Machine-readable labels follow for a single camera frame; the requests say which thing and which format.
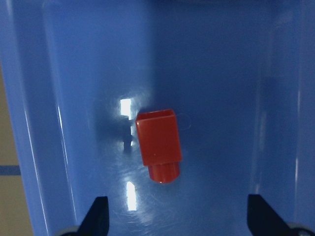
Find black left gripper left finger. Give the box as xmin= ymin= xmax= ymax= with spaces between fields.
xmin=76 ymin=196 xmax=109 ymax=236

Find red block on tray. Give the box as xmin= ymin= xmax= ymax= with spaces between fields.
xmin=135 ymin=109 xmax=182 ymax=184

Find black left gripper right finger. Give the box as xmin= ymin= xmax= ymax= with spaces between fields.
xmin=247 ymin=194 xmax=290 ymax=236

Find blue plastic tray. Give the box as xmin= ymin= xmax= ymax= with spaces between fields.
xmin=0 ymin=0 xmax=315 ymax=236

